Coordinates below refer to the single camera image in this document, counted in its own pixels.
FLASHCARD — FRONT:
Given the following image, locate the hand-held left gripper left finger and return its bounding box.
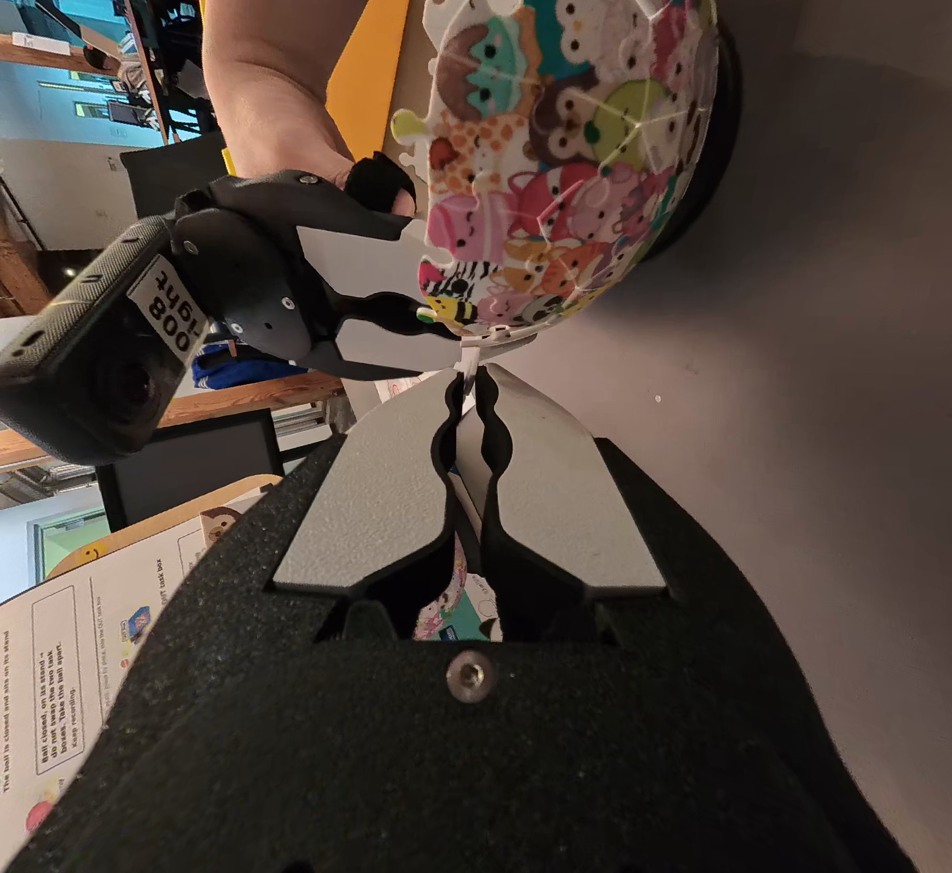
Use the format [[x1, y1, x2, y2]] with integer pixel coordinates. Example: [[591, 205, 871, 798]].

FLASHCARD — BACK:
[[272, 368, 458, 600]]

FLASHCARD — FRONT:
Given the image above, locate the white half puzzle ball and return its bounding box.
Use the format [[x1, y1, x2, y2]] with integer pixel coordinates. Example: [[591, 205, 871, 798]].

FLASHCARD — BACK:
[[388, 0, 722, 352]]

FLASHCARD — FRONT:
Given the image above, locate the black monitor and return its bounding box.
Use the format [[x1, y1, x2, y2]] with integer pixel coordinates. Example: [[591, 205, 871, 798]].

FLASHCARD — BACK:
[[97, 408, 285, 533]]

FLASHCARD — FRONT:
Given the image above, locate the blue cloth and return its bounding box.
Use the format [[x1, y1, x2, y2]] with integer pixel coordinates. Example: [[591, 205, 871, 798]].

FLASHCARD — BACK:
[[192, 338, 307, 391]]

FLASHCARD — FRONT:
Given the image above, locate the colourful puzzle box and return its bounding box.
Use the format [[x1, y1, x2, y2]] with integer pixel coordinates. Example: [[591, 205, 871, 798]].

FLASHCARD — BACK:
[[372, 371, 505, 643]]

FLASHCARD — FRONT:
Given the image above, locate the wooden shelf board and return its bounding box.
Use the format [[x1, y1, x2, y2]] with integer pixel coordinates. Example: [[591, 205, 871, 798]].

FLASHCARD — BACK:
[[0, 371, 347, 468]]

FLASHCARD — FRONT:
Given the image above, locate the small puzzle piece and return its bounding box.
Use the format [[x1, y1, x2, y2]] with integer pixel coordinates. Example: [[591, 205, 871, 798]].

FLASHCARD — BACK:
[[455, 338, 486, 416]]

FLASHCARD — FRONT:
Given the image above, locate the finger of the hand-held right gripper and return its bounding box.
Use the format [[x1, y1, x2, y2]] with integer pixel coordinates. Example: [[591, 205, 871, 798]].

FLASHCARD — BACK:
[[333, 314, 467, 373], [296, 219, 431, 316]]

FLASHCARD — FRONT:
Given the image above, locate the dark monitor screen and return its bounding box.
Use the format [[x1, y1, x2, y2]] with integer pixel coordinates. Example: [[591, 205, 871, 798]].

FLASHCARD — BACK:
[[119, 131, 228, 220]]

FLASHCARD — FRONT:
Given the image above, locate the large window pane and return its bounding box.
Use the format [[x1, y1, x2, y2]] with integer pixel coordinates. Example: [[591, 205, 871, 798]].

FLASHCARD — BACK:
[[0, 0, 205, 149]]

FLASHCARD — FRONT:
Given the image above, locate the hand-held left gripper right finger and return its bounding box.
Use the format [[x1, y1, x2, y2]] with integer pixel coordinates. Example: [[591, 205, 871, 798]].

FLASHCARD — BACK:
[[476, 362, 669, 600]]

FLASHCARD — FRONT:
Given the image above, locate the printed instruction sheet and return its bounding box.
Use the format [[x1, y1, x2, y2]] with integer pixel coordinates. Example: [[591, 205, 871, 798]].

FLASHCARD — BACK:
[[0, 505, 240, 859]]

